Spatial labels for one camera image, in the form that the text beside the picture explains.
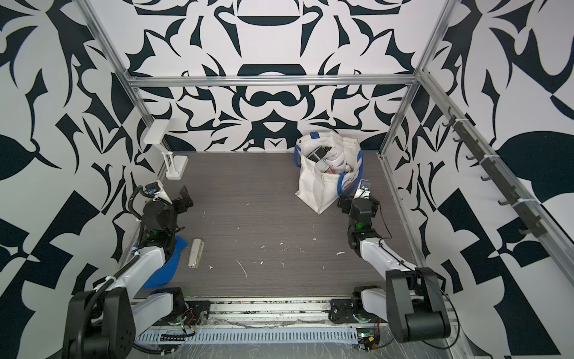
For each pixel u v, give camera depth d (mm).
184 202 785
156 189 705
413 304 419
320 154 991
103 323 406
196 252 839
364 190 729
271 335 713
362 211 649
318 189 899
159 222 625
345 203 793
